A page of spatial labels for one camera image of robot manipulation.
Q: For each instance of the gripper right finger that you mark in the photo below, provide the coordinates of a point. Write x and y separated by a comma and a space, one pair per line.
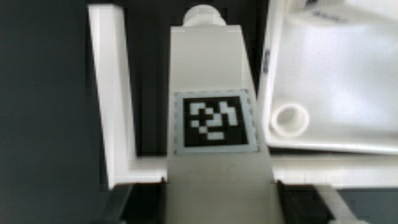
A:
313, 205

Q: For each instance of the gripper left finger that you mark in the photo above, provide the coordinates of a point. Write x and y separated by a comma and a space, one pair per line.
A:
135, 205

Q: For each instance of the white leg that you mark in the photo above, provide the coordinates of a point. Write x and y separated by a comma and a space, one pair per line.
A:
220, 185

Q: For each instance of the white desk top tray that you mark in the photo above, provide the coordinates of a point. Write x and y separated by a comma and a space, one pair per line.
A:
329, 75

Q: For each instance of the white U-shaped fence frame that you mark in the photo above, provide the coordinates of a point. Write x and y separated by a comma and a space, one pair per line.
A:
302, 166

